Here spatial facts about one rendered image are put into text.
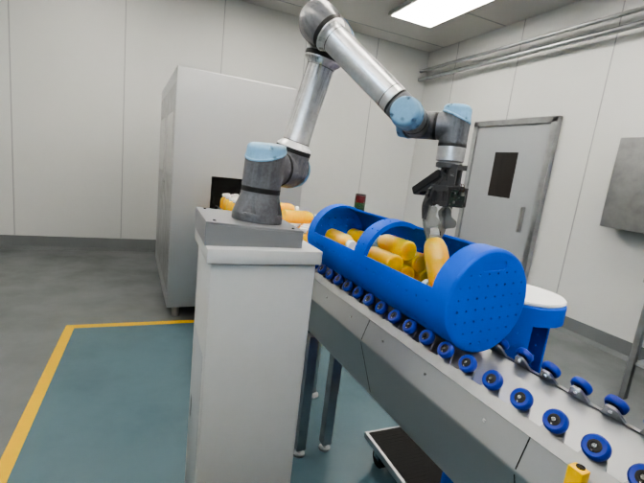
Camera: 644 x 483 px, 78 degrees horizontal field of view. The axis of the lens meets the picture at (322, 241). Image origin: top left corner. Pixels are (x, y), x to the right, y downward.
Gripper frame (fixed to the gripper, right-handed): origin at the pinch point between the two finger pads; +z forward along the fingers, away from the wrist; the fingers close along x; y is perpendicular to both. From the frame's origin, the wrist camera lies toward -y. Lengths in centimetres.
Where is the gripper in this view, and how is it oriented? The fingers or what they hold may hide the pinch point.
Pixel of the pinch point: (432, 233)
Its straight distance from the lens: 118.9
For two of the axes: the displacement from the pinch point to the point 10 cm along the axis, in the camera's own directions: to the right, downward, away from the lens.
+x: 9.0, 0.2, 4.4
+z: -1.1, 9.8, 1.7
